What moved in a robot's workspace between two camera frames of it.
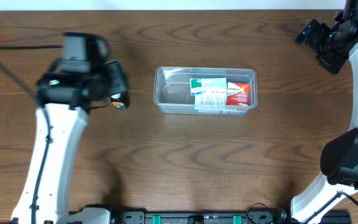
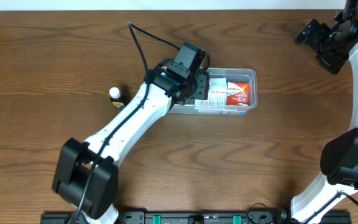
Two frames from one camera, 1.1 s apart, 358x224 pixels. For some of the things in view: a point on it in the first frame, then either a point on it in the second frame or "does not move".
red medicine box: x=237 y=94 does not move
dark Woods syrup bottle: x=120 y=101 does not move
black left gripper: x=117 y=79 → x=202 y=86
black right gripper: x=319 y=42 does not move
